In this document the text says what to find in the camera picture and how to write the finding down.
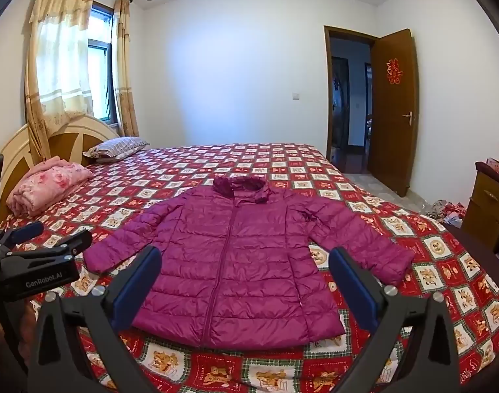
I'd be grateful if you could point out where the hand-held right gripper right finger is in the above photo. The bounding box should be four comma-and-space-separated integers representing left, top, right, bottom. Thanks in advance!
328, 247, 468, 393

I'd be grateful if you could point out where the brown wooden door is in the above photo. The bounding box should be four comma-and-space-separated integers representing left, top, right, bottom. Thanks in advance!
370, 28, 419, 198

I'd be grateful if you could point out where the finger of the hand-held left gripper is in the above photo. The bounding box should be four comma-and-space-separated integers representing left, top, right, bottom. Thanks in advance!
0, 229, 92, 263
0, 221, 45, 250

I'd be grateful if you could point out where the wooden headboard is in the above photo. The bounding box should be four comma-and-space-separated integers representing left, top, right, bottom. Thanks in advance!
0, 115, 121, 226

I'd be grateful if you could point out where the striped pillow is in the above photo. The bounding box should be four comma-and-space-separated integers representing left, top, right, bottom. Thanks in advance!
82, 136, 151, 163

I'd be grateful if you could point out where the brown door frame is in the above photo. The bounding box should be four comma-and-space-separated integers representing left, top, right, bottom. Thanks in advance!
324, 25, 381, 164

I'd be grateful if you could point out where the bed with bear-print bedspread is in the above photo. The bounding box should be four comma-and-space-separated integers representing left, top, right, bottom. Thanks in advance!
0, 142, 499, 393

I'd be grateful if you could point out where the folded pink floral blanket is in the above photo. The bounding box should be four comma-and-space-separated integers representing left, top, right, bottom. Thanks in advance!
6, 156, 95, 217

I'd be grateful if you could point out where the red paper door decoration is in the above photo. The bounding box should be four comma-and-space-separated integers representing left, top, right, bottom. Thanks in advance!
386, 57, 402, 84

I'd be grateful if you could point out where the wooden cabinet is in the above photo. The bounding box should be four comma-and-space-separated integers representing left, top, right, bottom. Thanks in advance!
462, 159, 499, 254

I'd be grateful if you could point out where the narrow yellow patterned curtain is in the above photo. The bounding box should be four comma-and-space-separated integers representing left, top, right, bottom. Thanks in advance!
112, 0, 139, 138

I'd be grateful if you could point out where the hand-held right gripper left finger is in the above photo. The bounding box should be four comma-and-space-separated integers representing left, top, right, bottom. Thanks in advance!
26, 246, 164, 393

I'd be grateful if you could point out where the wide yellow patterned curtain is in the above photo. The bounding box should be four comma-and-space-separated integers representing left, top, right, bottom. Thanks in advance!
24, 0, 95, 164

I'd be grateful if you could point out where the magenta puffer jacket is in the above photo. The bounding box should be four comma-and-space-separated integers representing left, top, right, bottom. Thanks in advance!
83, 175, 416, 351

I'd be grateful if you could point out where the window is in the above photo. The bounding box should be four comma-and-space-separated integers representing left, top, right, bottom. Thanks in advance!
87, 2, 121, 125

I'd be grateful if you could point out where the pile of colourful cloths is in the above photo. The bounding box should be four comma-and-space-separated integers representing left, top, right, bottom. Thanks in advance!
427, 199, 465, 228

